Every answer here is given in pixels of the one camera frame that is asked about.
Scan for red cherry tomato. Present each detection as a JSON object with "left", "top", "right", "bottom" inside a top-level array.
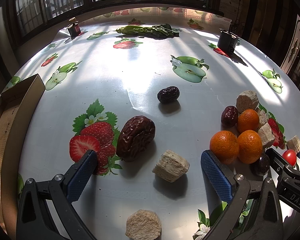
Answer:
[{"left": 282, "top": 150, "right": 297, "bottom": 167}]

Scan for beige cake chunk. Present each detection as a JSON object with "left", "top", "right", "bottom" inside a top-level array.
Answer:
[
  {"left": 287, "top": 135, "right": 300, "bottom": 154},
  {"left": 152, "top": 150, "right": 190, "bottom": 183},
  {"left": 255, "top": 107, "right": 269, "bottom": 129},
  {"left": 257, "top": 123, "right": 275, "bottom": 149}
]

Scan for dark purple cherry tomato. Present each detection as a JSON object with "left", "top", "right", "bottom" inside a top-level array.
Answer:
[{"left": 249, "top": 153, "right": 270, "bottom": 177}]

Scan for orange tangerine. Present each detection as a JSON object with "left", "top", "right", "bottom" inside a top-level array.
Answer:
[
  {"left": 210, "top": 131, "right": 239, "bottom": 165},
  {"left": 236, "top": 109, "right": 260, "bottom": 133},
  {"left": 238, "top": 129, "right": 263, "bottom": 164}
]

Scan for red jujube date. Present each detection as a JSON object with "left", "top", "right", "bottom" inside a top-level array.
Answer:
[{"left": 221, "top": 106, "right": 239, "bottom": 127}]

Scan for round beige cake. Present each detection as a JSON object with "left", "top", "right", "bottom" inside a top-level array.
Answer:
[
  {"left": 125, "top": 210, "right": 161, "bottom": 240},
  {"left": 236, "top": 90, "right": 259, "bottom": 113}
]

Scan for round beige cake front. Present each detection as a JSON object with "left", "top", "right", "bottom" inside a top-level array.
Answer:
[{"left": 125, "top": 210, "right": 161, "bottom": 240}]

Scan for small dark date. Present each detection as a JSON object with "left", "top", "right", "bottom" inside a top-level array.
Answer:
[{"left": 157, "top": 86, "right": 180, "bottom": 104}]

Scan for large dark brown date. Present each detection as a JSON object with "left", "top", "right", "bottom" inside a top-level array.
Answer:
[{"left": 116, "top": 115, "right": 155, "bottom": 162}]

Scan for cardboard box tray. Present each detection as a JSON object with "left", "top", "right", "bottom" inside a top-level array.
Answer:
[{"left": 0, "top": 74, "right": 45, "bottom": 239}]

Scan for black container with stick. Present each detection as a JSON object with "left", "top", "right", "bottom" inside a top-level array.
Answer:
[{"left": 217, "top": 29, "right": 239, "bottom": 54}]

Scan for fruit print tablecloth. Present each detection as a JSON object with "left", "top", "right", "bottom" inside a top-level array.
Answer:
[{"left": 13, "top": 9, "right": 300, "bottom": 239}]

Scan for green leafy vegetable bunch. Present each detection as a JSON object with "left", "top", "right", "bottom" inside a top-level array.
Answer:
[{"left": 116, "top": 23, "right": 181, "bottom": 39}]

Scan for dark jar with cork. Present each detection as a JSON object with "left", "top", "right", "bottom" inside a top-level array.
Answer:
[{"left": 67, "top": 17, "right": 81, "bottom": 39}]

